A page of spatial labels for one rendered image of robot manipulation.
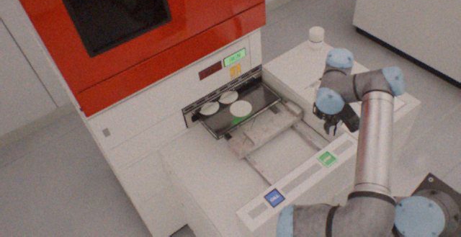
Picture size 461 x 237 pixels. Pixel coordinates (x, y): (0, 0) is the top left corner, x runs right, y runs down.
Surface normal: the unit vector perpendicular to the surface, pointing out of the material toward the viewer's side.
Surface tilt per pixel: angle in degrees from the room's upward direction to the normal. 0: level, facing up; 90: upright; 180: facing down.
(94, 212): 0
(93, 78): 90
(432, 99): 0
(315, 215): 29
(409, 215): 40
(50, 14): 90
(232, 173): 0
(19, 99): 90
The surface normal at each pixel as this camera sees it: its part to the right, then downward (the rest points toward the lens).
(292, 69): -0.09, -0.68
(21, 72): 0.59, 0.55
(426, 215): -0.51, -0.15
